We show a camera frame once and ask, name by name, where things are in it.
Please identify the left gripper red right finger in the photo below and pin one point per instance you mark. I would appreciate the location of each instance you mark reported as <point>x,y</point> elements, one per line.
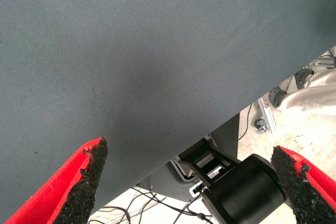
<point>302,195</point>

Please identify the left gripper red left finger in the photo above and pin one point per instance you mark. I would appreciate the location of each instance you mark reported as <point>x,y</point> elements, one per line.
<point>52,195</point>

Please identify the black robot torso joint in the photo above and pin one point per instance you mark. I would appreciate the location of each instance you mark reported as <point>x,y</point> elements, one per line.
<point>244,190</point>

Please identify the small caster wheel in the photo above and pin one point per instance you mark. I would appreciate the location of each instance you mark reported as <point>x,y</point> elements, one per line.
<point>260,125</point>

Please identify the white crumpled sheet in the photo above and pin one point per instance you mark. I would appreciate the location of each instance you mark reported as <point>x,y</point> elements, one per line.
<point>309,95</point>

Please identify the aluminium cross bar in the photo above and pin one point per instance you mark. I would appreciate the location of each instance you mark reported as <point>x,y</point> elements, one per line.
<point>325,64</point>

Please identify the dark grey table cloth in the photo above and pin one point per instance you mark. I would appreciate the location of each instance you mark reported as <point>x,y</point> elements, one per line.
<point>131,51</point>

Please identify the grey perforated bracket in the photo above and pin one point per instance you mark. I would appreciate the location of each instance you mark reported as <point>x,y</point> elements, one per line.
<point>276,95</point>

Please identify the grey curved bracket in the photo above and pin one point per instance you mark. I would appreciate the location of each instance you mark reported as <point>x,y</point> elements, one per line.
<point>303,77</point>

